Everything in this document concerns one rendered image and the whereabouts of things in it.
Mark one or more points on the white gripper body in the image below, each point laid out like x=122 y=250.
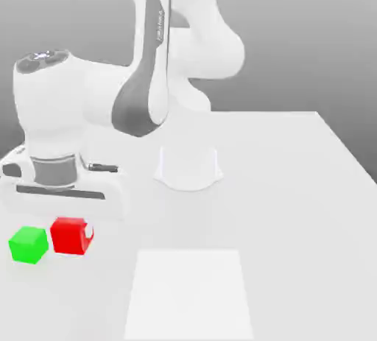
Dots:
x=61 y=202

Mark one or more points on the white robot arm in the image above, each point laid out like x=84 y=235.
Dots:
x=59 y=102

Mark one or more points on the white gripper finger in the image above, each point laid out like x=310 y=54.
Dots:
x=89 y=231

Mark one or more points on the small red cube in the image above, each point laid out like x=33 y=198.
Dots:
x=69 y=236

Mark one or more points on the small green cube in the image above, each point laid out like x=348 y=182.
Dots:
x=28 y=245

